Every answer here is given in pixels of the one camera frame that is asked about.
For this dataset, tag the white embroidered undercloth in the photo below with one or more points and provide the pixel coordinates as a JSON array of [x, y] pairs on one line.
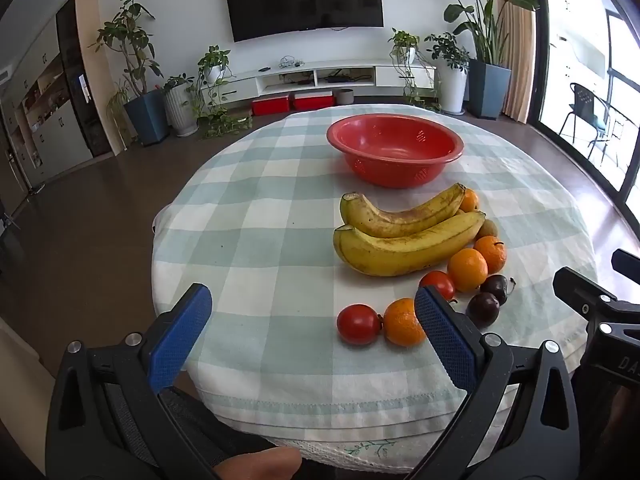
[[370, 447]]

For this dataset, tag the plant in white ribbed pot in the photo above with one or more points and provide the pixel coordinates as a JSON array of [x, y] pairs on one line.
[[179, 110]]

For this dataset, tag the large-leaved plant in blue pot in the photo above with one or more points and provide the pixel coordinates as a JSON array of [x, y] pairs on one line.
[[490, 87]]

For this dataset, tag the person's left hand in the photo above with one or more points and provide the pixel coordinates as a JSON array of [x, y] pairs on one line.
[[260, 464]]

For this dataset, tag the white television cabinet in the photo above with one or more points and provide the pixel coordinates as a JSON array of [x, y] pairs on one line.
[[390, 75]]

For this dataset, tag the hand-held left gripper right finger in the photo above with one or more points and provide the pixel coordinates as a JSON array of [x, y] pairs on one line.
[[445, 340]]

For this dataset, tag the brown door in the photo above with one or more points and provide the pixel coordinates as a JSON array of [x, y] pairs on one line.
[[15, 175]]

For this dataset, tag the dark wall panel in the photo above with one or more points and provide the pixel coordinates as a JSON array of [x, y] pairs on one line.
[[70, 60]]

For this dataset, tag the dark purple passion fruit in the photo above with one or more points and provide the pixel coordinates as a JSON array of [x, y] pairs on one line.
[[496, 287], [482, 310]]

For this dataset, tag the beige chair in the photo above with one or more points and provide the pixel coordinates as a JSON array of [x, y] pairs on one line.
[[17, 360]]

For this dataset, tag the red plastic colander bowl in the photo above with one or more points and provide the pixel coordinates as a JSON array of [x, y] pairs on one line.
[[395, 145]]

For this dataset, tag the brown-streaked yellow banana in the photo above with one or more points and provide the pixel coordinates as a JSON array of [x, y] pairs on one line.
[[395, 217]]

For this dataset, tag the bushy plant in white pot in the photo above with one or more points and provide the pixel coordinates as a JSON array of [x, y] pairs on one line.
[[451, 87]]

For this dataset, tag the red storage box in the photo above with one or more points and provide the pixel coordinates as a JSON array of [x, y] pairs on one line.
[[270, 106], [313, 101]]

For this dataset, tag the thin drooping plant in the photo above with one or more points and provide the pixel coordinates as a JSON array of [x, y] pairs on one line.
[[117, 105]]

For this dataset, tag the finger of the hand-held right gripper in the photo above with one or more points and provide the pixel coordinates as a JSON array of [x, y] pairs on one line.
[[582, 290], [627, 261]]

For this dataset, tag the green checked tablecloth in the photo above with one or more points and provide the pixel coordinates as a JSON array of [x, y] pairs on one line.
[[270, 240]]

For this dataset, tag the black balcony chair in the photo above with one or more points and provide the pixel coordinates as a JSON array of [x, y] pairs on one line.
[[582, 100]]

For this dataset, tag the brown kiwi fruit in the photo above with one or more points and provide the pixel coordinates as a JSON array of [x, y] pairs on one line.
[[487, 230]]

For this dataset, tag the white built-in cabinet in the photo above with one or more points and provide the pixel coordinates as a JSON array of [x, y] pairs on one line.
[[55, 135]]

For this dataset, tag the red tomato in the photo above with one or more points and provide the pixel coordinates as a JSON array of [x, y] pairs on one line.
[[437, 284], [358, 324]]

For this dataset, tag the black sliding glass door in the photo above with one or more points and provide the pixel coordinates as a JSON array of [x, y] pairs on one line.
[[537, 60]]

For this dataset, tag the small grey round pot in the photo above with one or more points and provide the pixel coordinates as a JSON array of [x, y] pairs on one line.
[[343, 96]]

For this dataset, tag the beige curtain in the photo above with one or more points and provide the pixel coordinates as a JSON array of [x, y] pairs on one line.
[[520, 60]]

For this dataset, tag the small-leaved tree in blue pot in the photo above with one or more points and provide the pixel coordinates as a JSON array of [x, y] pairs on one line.
[[146, 117]]

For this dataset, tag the orange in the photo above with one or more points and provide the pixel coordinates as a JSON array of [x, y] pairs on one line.
[[495, 254], [467, 270], [400, 322], [470, 202]]

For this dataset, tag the large yellow banana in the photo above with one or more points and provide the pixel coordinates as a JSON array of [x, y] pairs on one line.
[[400, 255]]

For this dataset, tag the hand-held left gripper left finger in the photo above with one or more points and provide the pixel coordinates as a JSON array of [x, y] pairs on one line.
[[180, 335]]

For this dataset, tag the ceiling air vent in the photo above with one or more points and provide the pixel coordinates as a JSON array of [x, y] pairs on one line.
[[4, 76]]

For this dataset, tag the black media box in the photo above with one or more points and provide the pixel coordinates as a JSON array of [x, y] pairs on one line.
[[337, 78]]

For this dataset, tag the trailing ivy in white pot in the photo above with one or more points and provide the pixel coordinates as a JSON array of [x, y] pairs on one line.
[[215, 72], [404, 50]]

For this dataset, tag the small white wall screen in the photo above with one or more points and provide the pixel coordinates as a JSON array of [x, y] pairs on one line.
[[83, 87]]

